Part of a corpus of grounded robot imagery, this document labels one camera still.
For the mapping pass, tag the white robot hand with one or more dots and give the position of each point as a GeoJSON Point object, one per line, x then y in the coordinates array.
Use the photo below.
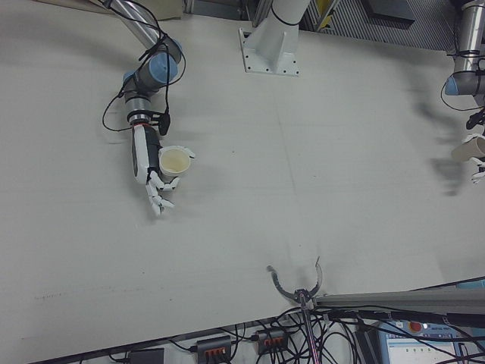
{"type": "Point", "coordinates": [480, 170]}
{"type": "Point", "coordinates": [141, 155]}

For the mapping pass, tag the beige paper cup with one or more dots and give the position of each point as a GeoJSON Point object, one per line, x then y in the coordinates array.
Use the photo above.
{"type": "Point", "coordinates": [468, 151]}

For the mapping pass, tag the white paper cups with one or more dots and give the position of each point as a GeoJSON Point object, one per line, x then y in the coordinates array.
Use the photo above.
{"type": "Point", "coordinates": [174, 161]}

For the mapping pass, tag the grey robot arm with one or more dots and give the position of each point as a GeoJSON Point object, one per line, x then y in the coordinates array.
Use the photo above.
{"type": "Point", "coordinates": [159, 68]}
{"type": "Point", "coordinates": [468, 38]}

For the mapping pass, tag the light blue plastic bin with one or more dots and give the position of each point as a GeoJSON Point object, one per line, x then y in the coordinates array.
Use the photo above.
{"type": "Point", "coordinates": [477, 283]}

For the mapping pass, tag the teach pendant with red button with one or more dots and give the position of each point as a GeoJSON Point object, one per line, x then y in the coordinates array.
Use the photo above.
{"type": "Point", "coordinates": [417, 341]}

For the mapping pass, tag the black flat box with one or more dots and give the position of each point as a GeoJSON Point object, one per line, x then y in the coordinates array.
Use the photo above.
{"type": "Point", "coordinates": [148, 357]}

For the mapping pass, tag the black hub with red ports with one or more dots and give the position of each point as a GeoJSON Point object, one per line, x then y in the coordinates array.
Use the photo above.
{"type": "Point", "coordinates": [271, 339]}
{"type": "Point", "coordinates": [214, 347]}

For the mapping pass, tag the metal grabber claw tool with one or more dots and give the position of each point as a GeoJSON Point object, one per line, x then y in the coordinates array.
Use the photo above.
{"type": "Point", "coordinates": [301, 294]}

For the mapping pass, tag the yellow black warning label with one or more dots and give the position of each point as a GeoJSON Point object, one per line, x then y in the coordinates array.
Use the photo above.
{"type": "Point", "coordinates": [323, 11]}

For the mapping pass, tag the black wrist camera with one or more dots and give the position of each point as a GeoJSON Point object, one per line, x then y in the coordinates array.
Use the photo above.
{"type": "Point", "coordinates": [475, 119]}
{"type": "Point", "coordinates": [164, 122]}

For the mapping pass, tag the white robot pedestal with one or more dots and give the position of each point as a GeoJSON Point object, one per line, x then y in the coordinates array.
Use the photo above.
{"type": "Point", "coordinates": [271, 41]}

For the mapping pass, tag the ribbed metal frame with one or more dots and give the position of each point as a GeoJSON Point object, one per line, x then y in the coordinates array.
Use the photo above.
{"type": "Point", "coordinates": [379, 30]}

